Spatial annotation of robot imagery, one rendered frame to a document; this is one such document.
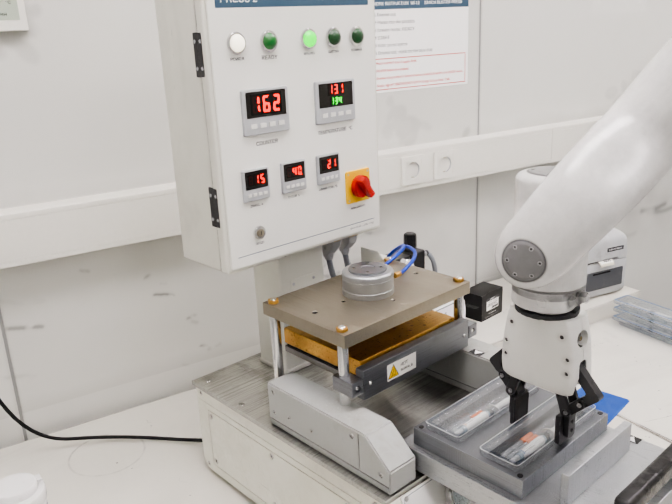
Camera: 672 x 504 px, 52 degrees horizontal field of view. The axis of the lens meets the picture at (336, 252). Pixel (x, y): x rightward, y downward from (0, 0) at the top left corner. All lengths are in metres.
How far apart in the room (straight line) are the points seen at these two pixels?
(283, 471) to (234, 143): 0.49
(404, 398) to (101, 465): 0.59
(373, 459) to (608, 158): 0.47
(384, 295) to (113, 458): 0.64
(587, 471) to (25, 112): 1.08
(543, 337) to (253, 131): 0.49
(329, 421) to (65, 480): 0.59
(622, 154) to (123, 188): 0.99
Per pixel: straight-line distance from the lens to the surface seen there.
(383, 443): 0.92
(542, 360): 0.87
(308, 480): 1.05
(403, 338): 1.03
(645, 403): 1.55
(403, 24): 1.72
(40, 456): 1.48
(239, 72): 1.02
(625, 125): 0.75
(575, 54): 2.14
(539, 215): 0.72
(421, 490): 0.96
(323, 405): 0.98
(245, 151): 1.03
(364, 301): 1.02
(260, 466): 1.15
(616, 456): 0.95
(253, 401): 1.15
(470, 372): 1.13
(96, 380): 1.54
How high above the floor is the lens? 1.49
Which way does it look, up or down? 18 degrees down
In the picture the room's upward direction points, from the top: 3 degrees counter-clockwise
